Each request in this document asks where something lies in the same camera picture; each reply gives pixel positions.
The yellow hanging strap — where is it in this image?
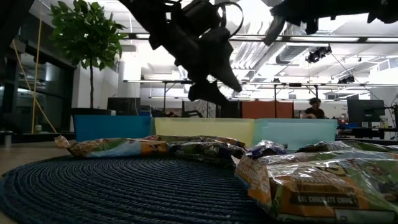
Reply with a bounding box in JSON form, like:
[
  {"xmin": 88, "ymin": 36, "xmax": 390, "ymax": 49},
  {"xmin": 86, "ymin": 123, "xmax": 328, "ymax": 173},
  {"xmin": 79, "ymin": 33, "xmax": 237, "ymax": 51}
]
[{"xmin": 11, "ymin": 39, "xmax": 58, "ymax": 134}]

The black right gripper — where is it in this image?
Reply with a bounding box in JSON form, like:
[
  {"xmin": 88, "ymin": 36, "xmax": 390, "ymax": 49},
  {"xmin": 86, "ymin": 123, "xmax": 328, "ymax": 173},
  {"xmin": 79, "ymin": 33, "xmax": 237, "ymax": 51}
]
[{"xmin": 263, "ymin": 0, "xmax": 321, "ymax": 46}]

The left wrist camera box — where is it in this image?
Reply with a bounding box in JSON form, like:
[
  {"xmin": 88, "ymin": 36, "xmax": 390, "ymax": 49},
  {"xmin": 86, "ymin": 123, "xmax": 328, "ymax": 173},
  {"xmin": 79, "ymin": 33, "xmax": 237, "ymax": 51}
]
[{"xmin": 182, "ymin": 0, "xmax": 222, "ymax": 35}]

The yellow plastic bin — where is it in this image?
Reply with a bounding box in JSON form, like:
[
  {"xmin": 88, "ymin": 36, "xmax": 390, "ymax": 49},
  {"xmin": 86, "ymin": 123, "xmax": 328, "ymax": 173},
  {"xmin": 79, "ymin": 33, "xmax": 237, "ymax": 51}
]
[{"xmin": 154, "ymin": 117, "xmax": 256, "ymax": 147}]

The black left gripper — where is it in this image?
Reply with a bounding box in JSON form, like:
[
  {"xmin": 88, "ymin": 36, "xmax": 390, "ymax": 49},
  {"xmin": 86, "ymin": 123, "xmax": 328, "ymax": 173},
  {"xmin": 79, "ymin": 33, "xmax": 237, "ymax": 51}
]
[{"xmin": 149, "ymin": 6, "xmax": 243, "ymax": 105}]

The orange partition panel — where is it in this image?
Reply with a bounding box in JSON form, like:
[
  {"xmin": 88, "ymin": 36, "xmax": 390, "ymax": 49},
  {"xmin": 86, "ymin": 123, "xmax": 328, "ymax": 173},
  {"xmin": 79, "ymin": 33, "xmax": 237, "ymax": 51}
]
[{"xmin": 241, "ymin": 100, "xmax": 295, "ymax": 119}]

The black computer monitor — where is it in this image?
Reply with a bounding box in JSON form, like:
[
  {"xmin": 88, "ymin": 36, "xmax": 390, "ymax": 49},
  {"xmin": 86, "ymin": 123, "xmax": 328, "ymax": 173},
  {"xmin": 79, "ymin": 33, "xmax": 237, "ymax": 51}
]
[
  {"xmin": 106, "ymin": 96, "xmax": 142, "ymax": 116},
  {"xmin": 346, "ymin": 99, "xmax": 386, "ymax": 124}
]

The black metal rig frame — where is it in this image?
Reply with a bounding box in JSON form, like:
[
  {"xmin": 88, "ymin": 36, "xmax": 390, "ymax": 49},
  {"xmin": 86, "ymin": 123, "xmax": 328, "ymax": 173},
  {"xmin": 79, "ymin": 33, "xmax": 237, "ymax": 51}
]
[
  {"xmin": 273, "ymin": 82, "xmax": 320, "ymax": 118},
  {"xmin": 161, "ymin": 80, "xmax": 211, "ymax": 118}
]

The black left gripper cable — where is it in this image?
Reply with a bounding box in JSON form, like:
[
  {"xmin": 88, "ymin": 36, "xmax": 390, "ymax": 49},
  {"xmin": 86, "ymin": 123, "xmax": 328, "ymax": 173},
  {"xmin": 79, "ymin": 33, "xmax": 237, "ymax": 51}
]
[{"xmin": 217, "ymin": 1, "xmax": 245, "ymax": 39}]

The black ceiling spotlight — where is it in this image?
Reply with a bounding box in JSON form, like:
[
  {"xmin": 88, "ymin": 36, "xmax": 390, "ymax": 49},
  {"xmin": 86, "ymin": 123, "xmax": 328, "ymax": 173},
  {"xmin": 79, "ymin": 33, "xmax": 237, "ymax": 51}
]
[{"xmin": 305, "ymin": 44, "xmax": 332, "ymax": 65}]

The teal plastic bin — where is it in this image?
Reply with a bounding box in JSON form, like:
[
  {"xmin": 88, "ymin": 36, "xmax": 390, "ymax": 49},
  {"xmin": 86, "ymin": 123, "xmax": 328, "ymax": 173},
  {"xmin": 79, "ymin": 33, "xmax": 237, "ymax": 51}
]
[{"xmin": 253, "ymin": 118, "xmax": 338, "ymax": 152}]

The round dark blue woven mat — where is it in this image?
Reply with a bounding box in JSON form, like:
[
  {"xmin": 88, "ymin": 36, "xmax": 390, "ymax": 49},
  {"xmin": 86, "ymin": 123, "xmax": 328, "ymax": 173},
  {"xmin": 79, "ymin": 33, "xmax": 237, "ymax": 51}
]
[{"xmin": 0, "ymin": 154, "xmax": 274, "ymax": 224}]

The blue plastic bin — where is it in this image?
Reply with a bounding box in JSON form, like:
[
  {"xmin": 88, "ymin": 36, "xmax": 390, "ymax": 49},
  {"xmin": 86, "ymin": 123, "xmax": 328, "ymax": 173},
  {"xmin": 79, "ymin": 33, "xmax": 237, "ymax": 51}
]
[{"xmin": 73, "ymin": 114, "xmax": 155, "ymax": 142}]

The green leafy plant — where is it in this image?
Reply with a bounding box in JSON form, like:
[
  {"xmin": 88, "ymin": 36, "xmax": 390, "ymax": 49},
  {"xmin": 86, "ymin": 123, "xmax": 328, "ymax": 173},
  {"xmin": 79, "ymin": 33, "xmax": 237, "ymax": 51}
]
[{"xmin": 49, "ymin": 0, "xmax": 128, "ymax": 110}]

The person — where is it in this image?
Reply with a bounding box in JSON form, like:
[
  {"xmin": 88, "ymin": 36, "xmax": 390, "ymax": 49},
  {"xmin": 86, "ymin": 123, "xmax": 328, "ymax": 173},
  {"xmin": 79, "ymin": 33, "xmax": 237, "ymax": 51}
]
[{"xmin": 300, "ymin": 96, "xmax": 326, "ymax": 119}]

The long ceiling light bar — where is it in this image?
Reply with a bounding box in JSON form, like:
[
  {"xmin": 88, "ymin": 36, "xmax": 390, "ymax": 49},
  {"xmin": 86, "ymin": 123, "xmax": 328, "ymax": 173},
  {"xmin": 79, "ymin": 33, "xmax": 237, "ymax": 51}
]
[{"xmin": 123, "ymin": 32, "xmax": 398, "ymax": 44}]

